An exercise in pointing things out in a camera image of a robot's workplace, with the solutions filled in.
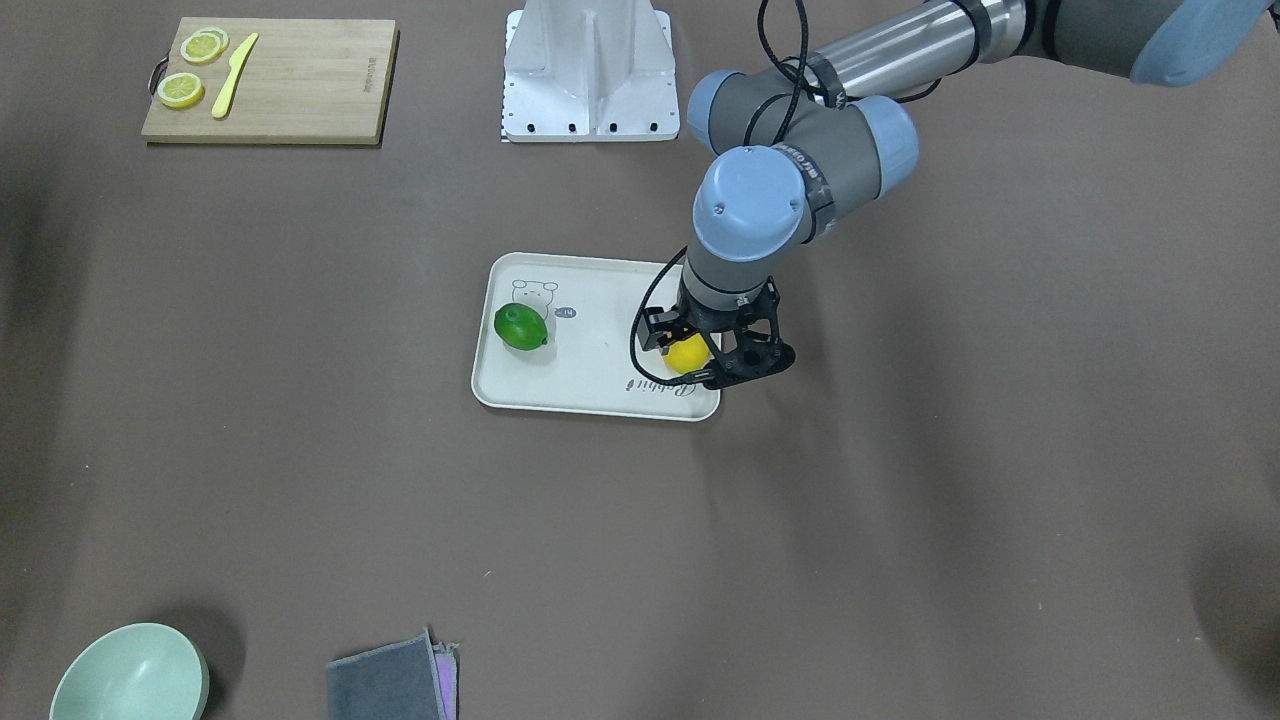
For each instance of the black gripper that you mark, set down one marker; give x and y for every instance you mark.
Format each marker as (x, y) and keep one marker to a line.
(703, 321)

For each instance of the yellow lemon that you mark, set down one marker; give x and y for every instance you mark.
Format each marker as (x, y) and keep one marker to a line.
(686, 356)

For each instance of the green lime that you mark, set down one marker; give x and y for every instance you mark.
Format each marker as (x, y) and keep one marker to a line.
(521, 327)

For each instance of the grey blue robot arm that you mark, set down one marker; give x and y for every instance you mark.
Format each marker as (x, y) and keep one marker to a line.
(815, 137)

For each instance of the cream rabbit print tray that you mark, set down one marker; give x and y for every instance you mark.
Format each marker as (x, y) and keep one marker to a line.
(589, 305)

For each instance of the purple folded cloth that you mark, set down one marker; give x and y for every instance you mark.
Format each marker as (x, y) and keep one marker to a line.
(448, 671)

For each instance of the grey folded cloth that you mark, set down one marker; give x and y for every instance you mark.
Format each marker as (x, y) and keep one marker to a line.
(397, 681)

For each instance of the wooden cutting board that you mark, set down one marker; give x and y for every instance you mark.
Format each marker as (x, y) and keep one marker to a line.
(309, 81)

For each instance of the yellow plastic knife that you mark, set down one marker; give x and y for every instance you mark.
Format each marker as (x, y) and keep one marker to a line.
(225, 98)

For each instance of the upper lemon slice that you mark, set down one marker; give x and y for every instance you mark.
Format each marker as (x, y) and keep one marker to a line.
(204, 45)

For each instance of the lemon slice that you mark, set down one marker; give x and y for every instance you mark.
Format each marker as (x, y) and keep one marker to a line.
(180, 90)
(204, 45)

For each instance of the lower lemon slice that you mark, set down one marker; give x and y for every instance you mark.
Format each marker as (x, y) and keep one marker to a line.
(180, 90)

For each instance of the light green bowl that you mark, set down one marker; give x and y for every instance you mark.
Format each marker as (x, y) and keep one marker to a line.
(138, 671)

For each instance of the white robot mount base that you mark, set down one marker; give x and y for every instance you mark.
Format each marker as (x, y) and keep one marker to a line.
(589, 71)

